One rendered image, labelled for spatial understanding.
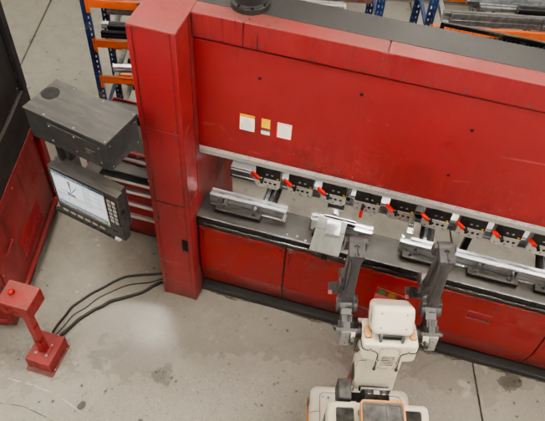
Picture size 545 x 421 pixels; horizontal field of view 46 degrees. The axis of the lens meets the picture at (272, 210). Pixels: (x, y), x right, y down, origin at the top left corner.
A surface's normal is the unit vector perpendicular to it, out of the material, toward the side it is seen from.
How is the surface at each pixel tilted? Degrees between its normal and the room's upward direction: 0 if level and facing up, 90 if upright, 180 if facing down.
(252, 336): 0
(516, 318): 90
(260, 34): 90
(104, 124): 0
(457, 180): 90
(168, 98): 90
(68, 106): 0
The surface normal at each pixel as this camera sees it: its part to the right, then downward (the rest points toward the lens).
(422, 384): 0.05, -0.64
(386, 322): 0.00, 0.14
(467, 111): -0.27, 0.73
